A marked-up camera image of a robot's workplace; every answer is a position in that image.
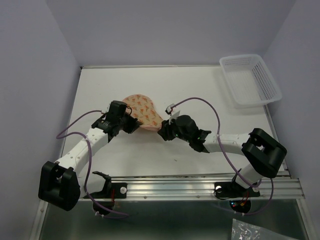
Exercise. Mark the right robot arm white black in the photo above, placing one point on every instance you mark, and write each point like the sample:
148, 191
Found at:
265, 155

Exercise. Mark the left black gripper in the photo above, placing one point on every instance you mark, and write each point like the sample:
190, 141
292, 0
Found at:
134, 124

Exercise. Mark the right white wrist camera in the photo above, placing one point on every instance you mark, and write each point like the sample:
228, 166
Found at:
173, 115

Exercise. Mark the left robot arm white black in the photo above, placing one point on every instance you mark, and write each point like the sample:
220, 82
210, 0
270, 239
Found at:
59, 182

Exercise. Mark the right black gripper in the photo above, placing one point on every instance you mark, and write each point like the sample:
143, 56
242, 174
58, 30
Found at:
164, 130

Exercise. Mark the clear plastic bag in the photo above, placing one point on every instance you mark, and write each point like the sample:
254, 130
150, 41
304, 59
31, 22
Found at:
245, 231

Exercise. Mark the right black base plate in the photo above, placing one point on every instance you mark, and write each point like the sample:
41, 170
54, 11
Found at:
232, 190

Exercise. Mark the white plastic basket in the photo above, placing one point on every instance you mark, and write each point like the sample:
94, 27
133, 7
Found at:
249, 81

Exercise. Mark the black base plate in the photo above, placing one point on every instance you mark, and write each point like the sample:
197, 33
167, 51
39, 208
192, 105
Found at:
232, 190
101, 186

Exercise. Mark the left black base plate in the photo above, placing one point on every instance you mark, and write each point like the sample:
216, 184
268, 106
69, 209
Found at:
101, 186

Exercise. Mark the aluminium mounting rail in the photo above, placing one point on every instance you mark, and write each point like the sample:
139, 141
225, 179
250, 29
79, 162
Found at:
201, 188

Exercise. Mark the floral mesh laundry bag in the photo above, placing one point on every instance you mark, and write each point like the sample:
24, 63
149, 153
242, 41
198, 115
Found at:
144, 110

